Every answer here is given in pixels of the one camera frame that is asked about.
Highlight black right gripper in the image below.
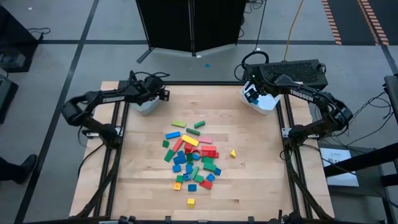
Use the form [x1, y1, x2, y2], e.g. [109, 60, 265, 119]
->
[244, 74, 282, 100]

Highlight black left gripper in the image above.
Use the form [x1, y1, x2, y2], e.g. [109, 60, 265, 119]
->
[143, 76, 171, 102]

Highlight white plastic bin with label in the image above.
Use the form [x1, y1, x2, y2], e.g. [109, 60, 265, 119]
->
[239, 81, 283, 116]

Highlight black perforated equipment box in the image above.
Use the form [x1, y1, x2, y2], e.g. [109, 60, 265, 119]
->
[244, 58, 329, 91]

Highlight red long plank block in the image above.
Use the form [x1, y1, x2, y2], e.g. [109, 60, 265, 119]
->
[172, 138, 184, 153]

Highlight yellow long plank block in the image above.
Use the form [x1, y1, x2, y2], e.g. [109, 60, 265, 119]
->
[181, 134, 200, 147]

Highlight large blue block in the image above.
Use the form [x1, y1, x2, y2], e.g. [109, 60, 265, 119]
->
[173, 150, 187, 166]

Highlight white paper sign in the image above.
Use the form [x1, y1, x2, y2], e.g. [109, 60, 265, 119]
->
[319, 147, 360, 188]

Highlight black orange-striped floor mat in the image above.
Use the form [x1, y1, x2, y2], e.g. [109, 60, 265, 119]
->
[322, 0, 389, 47]

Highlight black metal stand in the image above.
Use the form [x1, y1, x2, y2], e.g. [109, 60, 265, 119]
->
[323, 141, 398, 224]

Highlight dark equipment cart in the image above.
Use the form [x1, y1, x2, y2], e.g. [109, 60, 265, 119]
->
[0, 73, 19, 125]

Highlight person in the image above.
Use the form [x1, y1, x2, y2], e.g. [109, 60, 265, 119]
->
[0, 154, 39, 185]

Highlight black desk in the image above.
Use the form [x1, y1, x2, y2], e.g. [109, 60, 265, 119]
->
[0, 6, 40, 74]

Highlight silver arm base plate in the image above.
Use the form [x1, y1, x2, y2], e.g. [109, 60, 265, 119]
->
[82, 127, 124, 139]
[281, 127, 320, 139]

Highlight black hanging cable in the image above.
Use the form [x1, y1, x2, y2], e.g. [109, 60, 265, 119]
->
[241, 0, 270, 68]

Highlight yellow hanging cable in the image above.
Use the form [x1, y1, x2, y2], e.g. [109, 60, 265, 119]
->
[283, 0, 305, 62]

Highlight black cable bundle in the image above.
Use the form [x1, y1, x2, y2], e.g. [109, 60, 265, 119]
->
[346, 90, 396, 147]

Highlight black floor cable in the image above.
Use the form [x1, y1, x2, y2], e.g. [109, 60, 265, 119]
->
[27, 27, 52, 42]

